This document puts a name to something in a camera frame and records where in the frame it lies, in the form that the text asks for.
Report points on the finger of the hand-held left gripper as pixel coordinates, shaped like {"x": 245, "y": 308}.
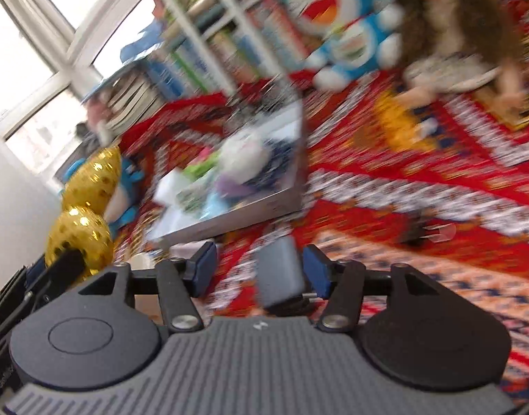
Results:
{"x": 65, "y": 274}

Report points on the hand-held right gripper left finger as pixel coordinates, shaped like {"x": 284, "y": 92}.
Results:
{"x": 204, "y": 268}

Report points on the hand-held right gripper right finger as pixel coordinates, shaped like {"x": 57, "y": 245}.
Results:
{"x": 318, "y": 270}

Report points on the black power adapter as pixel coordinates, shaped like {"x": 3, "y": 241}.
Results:
{"x": 279, "y": 272}

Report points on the gold dotted soft ornament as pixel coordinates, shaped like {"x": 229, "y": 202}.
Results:
{"x": 87, "y": 233}

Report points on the blue face mask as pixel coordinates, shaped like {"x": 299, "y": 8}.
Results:
{"x": 214, "y": 207}

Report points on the grey white tray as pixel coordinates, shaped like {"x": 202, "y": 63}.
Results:
{"x": 247, "y": 220}

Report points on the striped green cloth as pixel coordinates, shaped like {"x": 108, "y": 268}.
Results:
{"x": 191, "y": 199}

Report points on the purple plush toy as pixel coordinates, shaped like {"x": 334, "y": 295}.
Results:
{"x": 234, "y": 188}

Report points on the green scrunchie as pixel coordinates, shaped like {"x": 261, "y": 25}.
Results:
{"x": 199, "y": 168}

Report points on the blue patterned pouch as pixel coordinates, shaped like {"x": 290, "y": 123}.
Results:
{"x": 277, "y": 160}

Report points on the white fluffy plush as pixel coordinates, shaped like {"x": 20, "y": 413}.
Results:
{"x": 245, "y": 151}

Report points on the white foam block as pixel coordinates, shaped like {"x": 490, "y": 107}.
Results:
{"x": 171, "y": 190}

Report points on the black binder clip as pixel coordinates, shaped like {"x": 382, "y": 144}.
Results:
{"x": 413, "y": 229}

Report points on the patterned red blanket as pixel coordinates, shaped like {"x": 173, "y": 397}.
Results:
{"x": 420, "y": 207}

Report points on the pink rabbit plush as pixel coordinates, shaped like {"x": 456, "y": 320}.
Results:
{"x": 96, "y": 116}

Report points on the stack of books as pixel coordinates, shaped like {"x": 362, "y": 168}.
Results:
{"x": 130, "y": 99}

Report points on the row of books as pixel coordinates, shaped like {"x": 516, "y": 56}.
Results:
{"x": 264, "y": 30}

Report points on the blue cat plush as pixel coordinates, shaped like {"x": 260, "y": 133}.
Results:
{"x": 333, "y": 8}

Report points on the brown haired doll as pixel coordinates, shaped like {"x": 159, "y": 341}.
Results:
{"x": 445, "y": 17}

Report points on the white pipe frame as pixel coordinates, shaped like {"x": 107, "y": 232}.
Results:
{"x": 195, "y": 34}

